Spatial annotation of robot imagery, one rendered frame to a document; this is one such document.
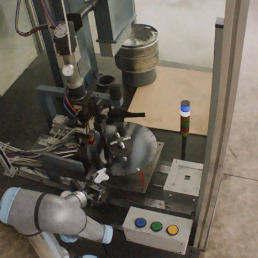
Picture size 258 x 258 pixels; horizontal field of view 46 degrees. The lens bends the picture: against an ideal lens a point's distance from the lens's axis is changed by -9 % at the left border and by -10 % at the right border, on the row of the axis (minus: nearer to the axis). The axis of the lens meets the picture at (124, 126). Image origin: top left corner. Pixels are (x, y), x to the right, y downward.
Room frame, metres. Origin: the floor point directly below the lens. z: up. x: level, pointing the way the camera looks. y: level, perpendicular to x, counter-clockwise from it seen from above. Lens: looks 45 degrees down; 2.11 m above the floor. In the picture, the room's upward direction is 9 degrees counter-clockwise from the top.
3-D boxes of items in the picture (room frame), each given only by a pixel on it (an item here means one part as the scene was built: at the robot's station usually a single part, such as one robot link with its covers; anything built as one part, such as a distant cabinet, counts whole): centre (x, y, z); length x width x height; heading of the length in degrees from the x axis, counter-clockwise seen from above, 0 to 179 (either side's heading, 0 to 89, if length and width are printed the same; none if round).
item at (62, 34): (1.22, 0.11, 1.45); 0.35 x 0.07 x 0.28; 154
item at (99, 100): (1.03, 0.10, 1.17); 0.06 x 0.05 x 0.20; 55
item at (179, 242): (0.61, -0.08, 0.82); 0.28 x 0.11 x 0.15; 64
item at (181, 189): (0.82, -0.25, 0.82); 0.18 x 0.18 x 0.15; 64
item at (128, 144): (1.02, 0.03, 0.96); 0.11 x 0.11 x 0.03
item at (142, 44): (1.79, -0.16, 0.93); 0.31 x 0.31 x 0.36
